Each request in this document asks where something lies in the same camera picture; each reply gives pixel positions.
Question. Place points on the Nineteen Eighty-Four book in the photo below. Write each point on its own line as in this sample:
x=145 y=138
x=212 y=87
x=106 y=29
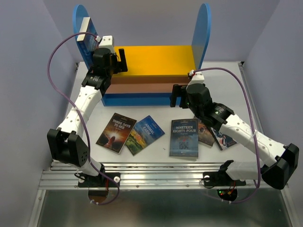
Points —
x=184 y=139

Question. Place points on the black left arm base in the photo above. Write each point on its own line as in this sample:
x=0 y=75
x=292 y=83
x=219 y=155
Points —
x=98 y=185

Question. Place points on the blue and yellow bookshelf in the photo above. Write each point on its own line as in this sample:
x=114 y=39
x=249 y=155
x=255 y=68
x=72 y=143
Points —
x=152 y=70

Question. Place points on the Little Women book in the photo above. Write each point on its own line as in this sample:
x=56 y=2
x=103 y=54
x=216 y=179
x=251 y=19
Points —
x=223 y=141

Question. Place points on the Three Days to See book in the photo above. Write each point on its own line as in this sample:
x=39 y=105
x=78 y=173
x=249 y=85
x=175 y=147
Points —
x=116 y=133

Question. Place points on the Animal Farm book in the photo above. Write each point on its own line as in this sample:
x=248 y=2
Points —
x=144 y=133

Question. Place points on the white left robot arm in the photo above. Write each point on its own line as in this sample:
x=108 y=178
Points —
x=65 y=142

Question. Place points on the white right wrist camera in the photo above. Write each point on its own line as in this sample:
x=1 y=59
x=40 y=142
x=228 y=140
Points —
x=196 y=77

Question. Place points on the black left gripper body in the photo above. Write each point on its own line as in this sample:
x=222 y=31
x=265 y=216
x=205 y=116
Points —
x=114 y=67

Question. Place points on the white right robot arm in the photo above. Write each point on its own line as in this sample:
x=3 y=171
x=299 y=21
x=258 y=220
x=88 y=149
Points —
x=279 y=161

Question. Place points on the Jane Eyre book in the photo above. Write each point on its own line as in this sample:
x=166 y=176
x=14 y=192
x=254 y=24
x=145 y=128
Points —
x=86 y=42

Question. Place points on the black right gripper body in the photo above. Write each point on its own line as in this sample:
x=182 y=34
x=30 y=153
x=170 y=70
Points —
x=192 y=107

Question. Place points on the A Tale of Two Cities book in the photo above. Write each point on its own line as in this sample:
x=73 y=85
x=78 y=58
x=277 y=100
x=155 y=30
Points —
x=204 y=134

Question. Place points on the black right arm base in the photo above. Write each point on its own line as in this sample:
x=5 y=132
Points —
x=220 y=179

